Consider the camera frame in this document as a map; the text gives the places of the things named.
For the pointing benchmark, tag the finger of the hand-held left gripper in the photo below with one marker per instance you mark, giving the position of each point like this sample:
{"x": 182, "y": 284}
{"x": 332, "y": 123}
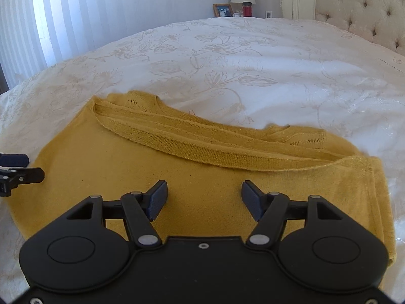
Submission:
{"x": 28, "y": 175}
{"x": 14, "y": 160}

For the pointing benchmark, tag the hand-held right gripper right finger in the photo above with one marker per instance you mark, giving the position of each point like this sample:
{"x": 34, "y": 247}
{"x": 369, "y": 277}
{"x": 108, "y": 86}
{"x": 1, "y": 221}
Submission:
{"x": 251, "y": 199}

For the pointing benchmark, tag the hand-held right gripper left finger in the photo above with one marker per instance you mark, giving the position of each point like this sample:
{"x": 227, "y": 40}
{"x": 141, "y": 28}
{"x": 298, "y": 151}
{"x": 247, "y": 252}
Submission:
{"x": 157, "y": 199}

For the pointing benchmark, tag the yellow knit sweater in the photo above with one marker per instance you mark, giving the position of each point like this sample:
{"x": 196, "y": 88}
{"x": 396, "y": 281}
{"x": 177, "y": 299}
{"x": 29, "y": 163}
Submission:
{"x": 110, "y": 164}

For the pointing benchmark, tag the white floral bedspread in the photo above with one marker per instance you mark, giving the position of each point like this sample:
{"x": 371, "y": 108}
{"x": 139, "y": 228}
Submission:
{"x": 253, "y": 69}

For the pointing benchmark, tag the red bottle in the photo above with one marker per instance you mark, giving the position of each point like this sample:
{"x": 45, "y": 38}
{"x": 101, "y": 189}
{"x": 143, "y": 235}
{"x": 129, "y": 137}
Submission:
{"x": 247, "y": 10}

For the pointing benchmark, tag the cream tufted headboard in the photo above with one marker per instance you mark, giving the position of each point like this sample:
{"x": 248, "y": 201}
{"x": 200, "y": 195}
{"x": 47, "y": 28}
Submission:
{"x": 364, "y": 6}

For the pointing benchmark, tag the white wall outlet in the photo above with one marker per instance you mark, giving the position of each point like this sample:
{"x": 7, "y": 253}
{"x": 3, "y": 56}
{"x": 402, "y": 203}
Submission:
{"x": 268, "y": 14}

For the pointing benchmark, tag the wooden picture frame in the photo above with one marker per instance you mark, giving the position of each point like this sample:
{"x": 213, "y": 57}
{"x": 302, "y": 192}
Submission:
{"x": 223, "y": 11}

